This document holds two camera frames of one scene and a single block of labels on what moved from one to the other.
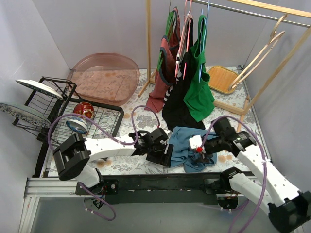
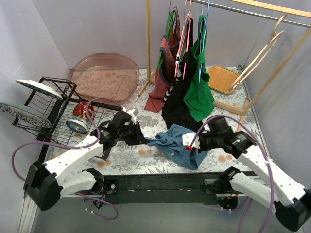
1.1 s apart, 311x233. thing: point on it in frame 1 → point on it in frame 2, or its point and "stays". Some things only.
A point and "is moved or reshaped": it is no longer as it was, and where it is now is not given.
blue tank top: x=182 y=153 is moved or reshaped
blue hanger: x=203 y=23 stays
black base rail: x=160 y=189 stays
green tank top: x=198 y=99 stays
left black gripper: x=160 y=156 → x=133 y=133
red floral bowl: x=85 y=108 stays
